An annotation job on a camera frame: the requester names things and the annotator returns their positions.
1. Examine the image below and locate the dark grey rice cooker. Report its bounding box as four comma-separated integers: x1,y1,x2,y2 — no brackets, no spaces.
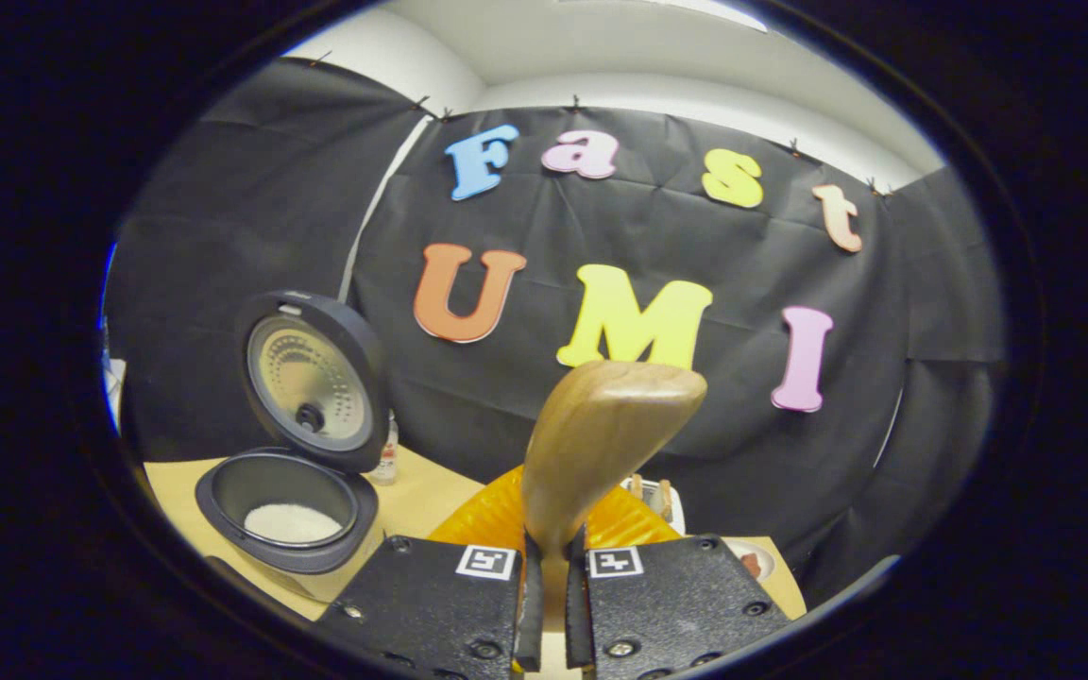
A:
195,290,392,576

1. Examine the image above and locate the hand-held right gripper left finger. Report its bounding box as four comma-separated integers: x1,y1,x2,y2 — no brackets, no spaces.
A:
317,463,546,680

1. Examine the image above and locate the wooden spoon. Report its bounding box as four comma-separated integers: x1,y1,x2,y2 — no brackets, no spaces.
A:
519,360,708,634

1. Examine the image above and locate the white toaster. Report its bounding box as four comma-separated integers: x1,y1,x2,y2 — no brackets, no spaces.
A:
620,475,688,536

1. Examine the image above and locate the black backdrop cloth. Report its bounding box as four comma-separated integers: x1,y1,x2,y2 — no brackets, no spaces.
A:
105,57,1008,605

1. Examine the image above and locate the small white plate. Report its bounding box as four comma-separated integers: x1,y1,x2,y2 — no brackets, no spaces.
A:
722,537,777,583

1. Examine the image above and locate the clear plastic bottle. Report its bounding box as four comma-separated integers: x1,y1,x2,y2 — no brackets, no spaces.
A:
369,411,401,487

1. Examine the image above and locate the white rice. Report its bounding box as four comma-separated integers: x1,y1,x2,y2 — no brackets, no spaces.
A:
244,503,345,547

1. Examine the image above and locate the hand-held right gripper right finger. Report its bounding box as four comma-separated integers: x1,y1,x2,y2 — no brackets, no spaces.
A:
563,484,796,680

